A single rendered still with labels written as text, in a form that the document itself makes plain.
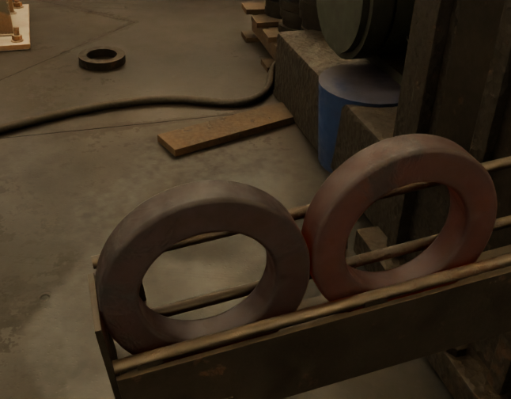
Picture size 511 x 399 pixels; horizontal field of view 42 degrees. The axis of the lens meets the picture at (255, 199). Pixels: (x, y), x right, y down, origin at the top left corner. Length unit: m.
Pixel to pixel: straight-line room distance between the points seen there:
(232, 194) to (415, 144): 0.16
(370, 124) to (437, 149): 1.18
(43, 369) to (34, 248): 0.41
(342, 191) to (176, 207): 0.14
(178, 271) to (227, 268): 0.12
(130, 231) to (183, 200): 0.05
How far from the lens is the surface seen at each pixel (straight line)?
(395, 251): 0.68
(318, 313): 0.60
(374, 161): 0.56
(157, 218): 0.51
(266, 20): 2.84
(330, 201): 0.56
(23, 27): 3.19
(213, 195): 0.52
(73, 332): 1.48
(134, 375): 0.58
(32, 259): 1.69
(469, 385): 1.33
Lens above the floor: 1.01
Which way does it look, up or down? 33 degrees down
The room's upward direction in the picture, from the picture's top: 2 degrees clockwise
